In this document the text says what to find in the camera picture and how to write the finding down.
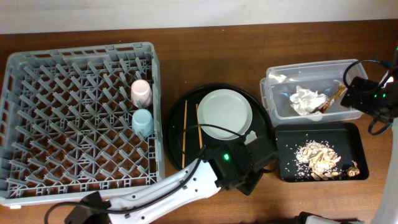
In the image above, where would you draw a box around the pink plastic cup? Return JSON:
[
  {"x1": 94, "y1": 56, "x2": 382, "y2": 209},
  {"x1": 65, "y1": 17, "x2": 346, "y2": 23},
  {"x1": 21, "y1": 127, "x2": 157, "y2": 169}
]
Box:
[{"x1": 131, "y1": 79, "x2": 152, "y2": 108}]

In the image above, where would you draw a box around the small brown food scrap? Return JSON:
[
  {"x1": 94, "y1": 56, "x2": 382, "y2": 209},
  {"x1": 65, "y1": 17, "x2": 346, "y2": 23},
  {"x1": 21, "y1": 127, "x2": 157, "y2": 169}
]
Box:
[{"x1": 346, "y1": 161, "x2": 360, "y2": 177}]

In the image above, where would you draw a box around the gold foil wrapper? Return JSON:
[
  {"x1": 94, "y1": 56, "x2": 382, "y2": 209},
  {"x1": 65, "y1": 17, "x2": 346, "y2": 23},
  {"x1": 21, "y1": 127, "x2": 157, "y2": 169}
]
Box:
[{"x1": 314, "y1": 80, "x2": 347, "y2": 113}]

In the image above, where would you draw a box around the grey plastic dishwasher rack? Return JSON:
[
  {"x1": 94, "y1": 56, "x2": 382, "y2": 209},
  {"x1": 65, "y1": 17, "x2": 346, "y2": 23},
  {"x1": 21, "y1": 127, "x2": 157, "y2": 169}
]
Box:
[{"x1": 1, "y1": 42, "x2": 165, "y2": 208}]

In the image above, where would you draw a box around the round black tray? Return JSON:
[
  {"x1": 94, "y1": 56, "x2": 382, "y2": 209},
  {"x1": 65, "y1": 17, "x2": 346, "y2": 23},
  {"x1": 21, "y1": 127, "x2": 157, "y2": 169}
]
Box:
[{"x1": 164, "y1": 83, "x2": 274, "y2": 189}]

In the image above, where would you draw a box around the black rectangular tray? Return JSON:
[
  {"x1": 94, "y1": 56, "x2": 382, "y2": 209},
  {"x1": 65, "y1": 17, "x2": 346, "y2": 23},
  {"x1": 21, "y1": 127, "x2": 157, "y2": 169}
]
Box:
[{"x1": 275, "y1": 123, "x2": 369, "y2": 182}]

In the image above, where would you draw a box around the food scraps pile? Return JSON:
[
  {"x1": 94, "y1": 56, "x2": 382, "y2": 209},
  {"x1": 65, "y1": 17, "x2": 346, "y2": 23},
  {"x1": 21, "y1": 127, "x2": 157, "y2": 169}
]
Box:
[{"x1": 295, "y1": 141, "x2": 341, "y2": 180}]

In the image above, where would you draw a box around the crumpled white paper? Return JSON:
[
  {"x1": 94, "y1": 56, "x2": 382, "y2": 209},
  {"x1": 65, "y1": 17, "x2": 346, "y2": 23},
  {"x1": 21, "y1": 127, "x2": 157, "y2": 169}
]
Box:
[{"x1": 289, "y1": 85, "x2": 328, "y2": 116}]

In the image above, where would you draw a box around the wooden chopstick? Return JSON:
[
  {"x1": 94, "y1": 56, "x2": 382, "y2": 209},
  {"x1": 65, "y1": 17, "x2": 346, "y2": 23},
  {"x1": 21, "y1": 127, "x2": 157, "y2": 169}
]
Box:
[
  {"x1": 195, "y1": 103, "x2": 205, "y2": 149},
  {"x1": 182, "y1": 100, "x2": 188, "y2": 168}
]

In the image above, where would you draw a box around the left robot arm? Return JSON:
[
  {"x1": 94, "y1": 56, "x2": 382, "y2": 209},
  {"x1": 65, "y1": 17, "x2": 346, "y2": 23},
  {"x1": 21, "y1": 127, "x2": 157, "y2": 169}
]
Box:
[{"x1": 64, "y1": 135, "x2": 277, "y2": 223}]

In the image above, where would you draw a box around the light grey plate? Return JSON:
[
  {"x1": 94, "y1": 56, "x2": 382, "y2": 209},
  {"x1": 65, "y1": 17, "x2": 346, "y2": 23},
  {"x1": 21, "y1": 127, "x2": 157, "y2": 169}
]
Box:
[{"x1": 197, "y1": 89, "x2": 253, "y2": 141}]

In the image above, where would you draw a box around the blue plastic cup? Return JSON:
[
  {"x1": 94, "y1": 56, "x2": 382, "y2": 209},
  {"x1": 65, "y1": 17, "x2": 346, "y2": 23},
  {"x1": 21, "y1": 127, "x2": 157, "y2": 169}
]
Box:
[{"x1": 132, "y1": 109, "x2": 154, "y2": 137}]

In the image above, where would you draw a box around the clear plastic bin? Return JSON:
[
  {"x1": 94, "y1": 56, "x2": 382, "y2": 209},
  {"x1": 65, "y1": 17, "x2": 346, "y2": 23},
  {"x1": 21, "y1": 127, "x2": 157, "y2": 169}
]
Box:
[{"x1": 260, "y1": 59, "x2": 363, "y2": 127}]

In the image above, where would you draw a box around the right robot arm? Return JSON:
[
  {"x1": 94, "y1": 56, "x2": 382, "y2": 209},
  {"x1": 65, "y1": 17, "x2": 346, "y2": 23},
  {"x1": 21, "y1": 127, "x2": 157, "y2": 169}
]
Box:
[{"x1": 341, "y1": 50, "x2": 397, "y2": 223}]

